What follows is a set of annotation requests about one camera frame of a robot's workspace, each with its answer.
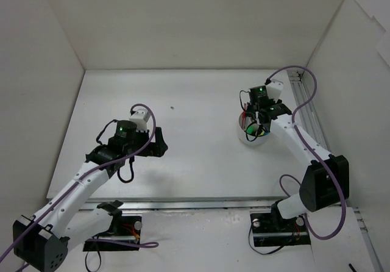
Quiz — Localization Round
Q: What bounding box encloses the red pen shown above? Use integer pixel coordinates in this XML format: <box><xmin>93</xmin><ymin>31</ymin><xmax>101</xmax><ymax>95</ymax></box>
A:
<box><xmin>241</xmin><ymin>102</ymin><xmax>248</xmax><ymax>130</ymax></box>

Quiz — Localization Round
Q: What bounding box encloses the green cap black highlighter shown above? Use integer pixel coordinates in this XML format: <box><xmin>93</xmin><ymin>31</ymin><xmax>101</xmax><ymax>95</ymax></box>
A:
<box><xmin>246</xmin><ymin>126</ymin><xmax>256</xmax><ymax>134</ymax></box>

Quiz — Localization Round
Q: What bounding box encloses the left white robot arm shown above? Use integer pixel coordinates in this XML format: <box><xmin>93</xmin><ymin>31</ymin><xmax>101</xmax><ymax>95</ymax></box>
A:
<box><xmin>13</xmin><ymin>120</ymin><xmax>168</xmax><ymax>271</ymax></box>

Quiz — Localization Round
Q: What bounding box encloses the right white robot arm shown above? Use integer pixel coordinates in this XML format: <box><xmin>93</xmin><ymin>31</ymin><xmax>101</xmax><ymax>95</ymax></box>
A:
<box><xmin>246</xmin><ymin>84</ymin><xmax>349</xmax><ymax>231</ymax></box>

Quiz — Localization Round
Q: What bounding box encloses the white divided round container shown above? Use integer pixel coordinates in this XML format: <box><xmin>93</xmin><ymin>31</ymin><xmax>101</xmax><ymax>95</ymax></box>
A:
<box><xmin>236</xmin><ymin>112</ymin><xmax>270</xmax><ymax>146</ymax></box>

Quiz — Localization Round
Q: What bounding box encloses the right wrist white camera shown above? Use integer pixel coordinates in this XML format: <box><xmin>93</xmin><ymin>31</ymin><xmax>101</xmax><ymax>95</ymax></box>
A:
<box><xmin>266</xmin><ymin>80</ymin><xmax>284</xmax><ymax>102</ymax></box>

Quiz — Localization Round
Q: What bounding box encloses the wrist white camera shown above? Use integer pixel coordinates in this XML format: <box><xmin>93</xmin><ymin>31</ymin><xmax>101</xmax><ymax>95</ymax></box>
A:
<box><xmin>266</xmin><ymin>80</ymin><xmax>284</xmax><ymax>102</ymax></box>
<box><xmin>129</xmin><ymin>109</ymin><xmax>151</xmax><ymax>132</ymax></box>

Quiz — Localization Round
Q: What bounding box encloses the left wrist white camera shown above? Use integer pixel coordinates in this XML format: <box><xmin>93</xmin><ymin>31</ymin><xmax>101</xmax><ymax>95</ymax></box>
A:
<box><xmin>129</xmin><ymin>109</ymin><xmax>151</xmax><ymax>132</ymax></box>

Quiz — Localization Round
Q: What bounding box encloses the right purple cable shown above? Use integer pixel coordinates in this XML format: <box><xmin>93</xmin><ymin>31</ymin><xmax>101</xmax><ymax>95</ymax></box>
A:
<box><xmin>266</xmin><ymin>65</ymin><xmax>348</xmax><ymax>241</ymax></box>

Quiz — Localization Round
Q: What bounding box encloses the purple cable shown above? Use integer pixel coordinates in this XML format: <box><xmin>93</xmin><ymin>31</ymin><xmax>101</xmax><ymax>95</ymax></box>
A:
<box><xmin>266</xmin><ymin>65</ymin><xmax>348</xmax><ymax>241</ymax></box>
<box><xmin>0</xmin><ymin>103</ymin><xmax>160</xmax><ymax>271</ymax></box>

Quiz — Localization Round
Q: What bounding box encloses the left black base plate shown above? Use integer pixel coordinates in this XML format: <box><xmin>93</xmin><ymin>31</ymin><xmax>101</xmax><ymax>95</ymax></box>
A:
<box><xmin>82</xmin><ymin>214</ymin><xmax>142</xmax><ymax>252</ymax></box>

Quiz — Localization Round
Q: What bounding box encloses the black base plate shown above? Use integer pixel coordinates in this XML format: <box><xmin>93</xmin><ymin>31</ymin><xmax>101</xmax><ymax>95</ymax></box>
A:
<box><xmin>250</xmin><ymin>213</ymin><xmax>311</xmax><ymax>249</ymax></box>
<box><xmin>82</xmin><ymin>214</ymin><xmax>142</xmax><ymax>252</ymax></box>

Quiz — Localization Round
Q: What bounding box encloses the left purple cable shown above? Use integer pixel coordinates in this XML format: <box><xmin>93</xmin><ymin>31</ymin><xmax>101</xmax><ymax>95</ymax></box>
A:
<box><xmin>0</xmin><ymin>103</ymin><xmax>160</xmax><ymax>271</ymax></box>

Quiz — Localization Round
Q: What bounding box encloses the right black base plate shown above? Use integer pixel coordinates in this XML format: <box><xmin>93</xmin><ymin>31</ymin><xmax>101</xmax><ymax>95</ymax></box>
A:
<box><xmin>250</xmin><ymin>213</ymin><xmax>311</xmax><ymax>249</ymax></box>

